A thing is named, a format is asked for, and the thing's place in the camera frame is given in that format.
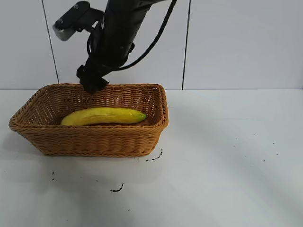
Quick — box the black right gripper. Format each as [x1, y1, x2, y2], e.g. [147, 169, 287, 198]
[76, 35, 137, 96]

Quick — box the yellow banana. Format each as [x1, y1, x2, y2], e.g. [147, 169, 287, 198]
[60, 107, 147, 126]

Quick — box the woven tan wicker basket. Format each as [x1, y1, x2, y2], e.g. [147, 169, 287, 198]
[9, 83, 170, 157]

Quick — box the black camera cable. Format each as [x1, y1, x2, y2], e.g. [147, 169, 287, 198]
[86, 20, 105, 62]

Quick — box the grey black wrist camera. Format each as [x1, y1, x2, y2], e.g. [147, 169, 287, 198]
[52, 0, 105, 42]

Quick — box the long black arm cable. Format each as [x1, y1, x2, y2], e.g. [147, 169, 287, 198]
[117, 0, 177, 71]

